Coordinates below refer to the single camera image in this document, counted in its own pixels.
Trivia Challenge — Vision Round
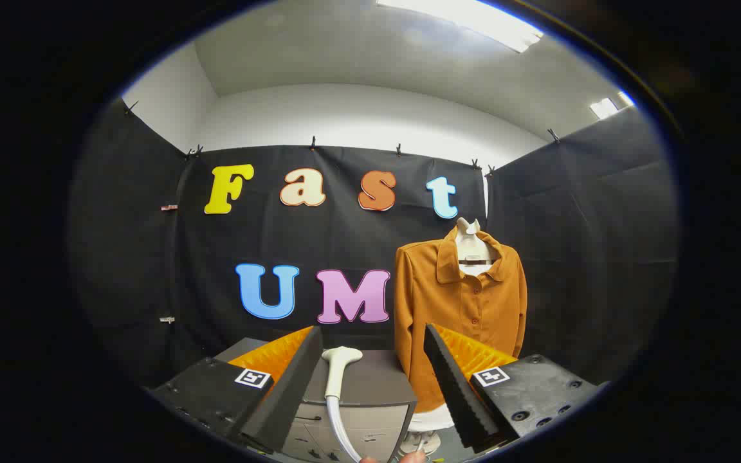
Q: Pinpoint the grey cabinet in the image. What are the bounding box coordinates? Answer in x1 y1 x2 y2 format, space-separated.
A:
215 338 417 463

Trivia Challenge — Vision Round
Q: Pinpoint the orange button shirt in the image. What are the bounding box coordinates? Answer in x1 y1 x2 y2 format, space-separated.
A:
394 226 528 413

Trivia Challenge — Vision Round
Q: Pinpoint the white garment steamer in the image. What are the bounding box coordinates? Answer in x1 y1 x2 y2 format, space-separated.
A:
321 345 365 463

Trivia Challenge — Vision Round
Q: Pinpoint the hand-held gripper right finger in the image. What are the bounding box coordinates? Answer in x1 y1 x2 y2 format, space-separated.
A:
423 323 609 455

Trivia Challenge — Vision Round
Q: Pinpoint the small ceiling light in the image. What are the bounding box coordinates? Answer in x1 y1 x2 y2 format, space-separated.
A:
589 91 635 120

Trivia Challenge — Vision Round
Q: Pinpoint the long ceiling light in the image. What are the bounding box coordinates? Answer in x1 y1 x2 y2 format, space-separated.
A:
377 0 544 53

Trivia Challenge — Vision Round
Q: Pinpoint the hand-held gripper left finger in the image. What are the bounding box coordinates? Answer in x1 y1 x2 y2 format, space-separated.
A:
149 325 324 456

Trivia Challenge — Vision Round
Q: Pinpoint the white clothes hanger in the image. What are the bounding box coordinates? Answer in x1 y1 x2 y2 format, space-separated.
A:
454 217 493 277

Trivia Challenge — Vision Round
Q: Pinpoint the row of black clips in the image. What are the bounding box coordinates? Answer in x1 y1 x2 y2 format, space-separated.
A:
123 100 561 177

